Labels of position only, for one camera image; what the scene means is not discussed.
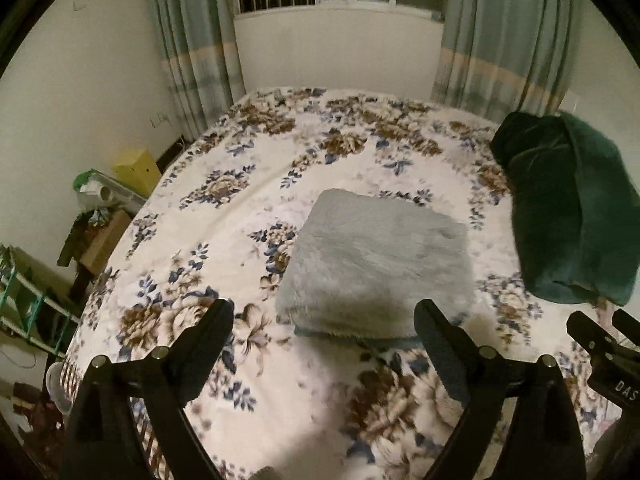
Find yellow box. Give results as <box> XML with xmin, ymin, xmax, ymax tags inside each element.
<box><xmin>112</xmin><ymin>148</ymin><xmax>162</xmax><ymax>197</ymax></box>

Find left grey-green curtain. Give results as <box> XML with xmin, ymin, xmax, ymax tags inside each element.
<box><xmin>148</xmin><ymin>0</ymin><xmax>246</xmax><ymax>141</ymax></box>

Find grey-green curtain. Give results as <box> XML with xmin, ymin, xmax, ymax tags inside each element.
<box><xmin>432</xmin><ymin>0</ymin><xmax>582</xmax><ymax>122</ymax></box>
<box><xmin>148</xmin><ymin>0</ymin><xmax>246</xmax><ymax>141</ymax></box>

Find green metal shelf rack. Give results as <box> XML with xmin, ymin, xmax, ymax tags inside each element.
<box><xmin>1</xmin><ymin>245</ymin><xmax>81</xmax><ymax>360</ymax></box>

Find brown cardboard box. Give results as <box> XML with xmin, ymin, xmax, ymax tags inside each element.
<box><xmin>78</xmin><ymin>209</ymin><xmax>131</xmax><ymax>275</ymax></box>

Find red brown cloth pile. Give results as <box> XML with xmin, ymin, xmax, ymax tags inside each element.
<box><xmin>11</xmin><ymin>382</ymin><xmax>65</xmax><ymax>479</ymax></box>

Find green white items pile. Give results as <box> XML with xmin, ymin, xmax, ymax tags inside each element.
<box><xmin>73</xmin><ymin>169</ymin><xmax>146</xmax><ymax>217</ymax></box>

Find right grey-green curtain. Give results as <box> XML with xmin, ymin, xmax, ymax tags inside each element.
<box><xmin>432</xmin><ymin>0</ymin><xmax>582</xmax><ymax>122</ymax></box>

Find grey fluffy pants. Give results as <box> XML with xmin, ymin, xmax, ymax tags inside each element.
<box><xmin>276</xmin><ymin>188</ymin><xmax>475</xmax><ymax>340</ymax></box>

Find dark green blanket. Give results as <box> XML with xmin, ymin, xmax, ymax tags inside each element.
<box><xmin>490</xmin><ymin>112</ymin><xmax>639</xmax><ymax>307</ymax></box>

